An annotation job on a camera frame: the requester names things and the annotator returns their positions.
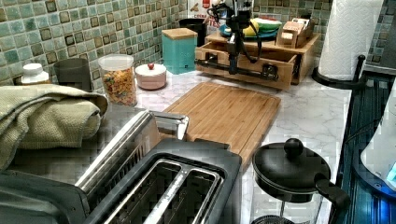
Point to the teal canister with wooden lid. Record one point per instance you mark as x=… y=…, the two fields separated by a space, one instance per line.
x=179 y=50

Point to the silver toaster oven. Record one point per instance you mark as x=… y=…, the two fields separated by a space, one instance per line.
x=62 y=185

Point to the toy watermelon slice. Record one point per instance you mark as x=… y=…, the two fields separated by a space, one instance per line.
x=267 y=25

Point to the black two-slot toaster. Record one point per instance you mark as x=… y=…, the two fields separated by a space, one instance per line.
x=177 y=182

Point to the wooden organizer stand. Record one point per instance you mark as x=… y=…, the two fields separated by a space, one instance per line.
x=306 y=53

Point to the beige folded towel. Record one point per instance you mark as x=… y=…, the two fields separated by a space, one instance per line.
x=46 y=116

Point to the white capped bottle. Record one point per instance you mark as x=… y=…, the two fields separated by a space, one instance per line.
x=33 y=74

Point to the yellow toy lemon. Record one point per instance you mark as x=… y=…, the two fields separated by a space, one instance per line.
x=252 y=29

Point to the paper towel roll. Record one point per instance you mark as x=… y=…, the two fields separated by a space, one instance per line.
x=350 y=31

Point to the blue plate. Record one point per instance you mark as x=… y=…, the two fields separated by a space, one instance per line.
x=225 y=31

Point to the bamboo cutting board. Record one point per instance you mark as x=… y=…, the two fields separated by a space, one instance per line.
x=234 y=116

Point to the black paper towel holder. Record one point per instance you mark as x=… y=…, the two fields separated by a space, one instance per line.
x=356 y=83

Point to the black lidded glass kettle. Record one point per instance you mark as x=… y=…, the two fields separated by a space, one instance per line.
x=293 y=173

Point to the black utensil holder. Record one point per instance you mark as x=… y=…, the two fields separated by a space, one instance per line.
x=197 y=25

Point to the dark grey cup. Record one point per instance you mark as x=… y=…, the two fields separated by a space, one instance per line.
x=74 y=72

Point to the clear cereal container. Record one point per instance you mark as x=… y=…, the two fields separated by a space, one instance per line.
x=117 y=74

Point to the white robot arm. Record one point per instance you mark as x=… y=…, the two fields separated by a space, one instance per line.
x=317 y=112

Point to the wooden drawer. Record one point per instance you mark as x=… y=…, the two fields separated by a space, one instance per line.
x=274 y=69

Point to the pink bowl with lid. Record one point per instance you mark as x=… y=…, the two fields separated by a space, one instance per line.
x=151 y=76

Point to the cereal box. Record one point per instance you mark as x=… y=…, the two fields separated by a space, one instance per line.
x=197 y=9

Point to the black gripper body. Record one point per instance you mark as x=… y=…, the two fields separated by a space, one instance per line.
x=238 y=20

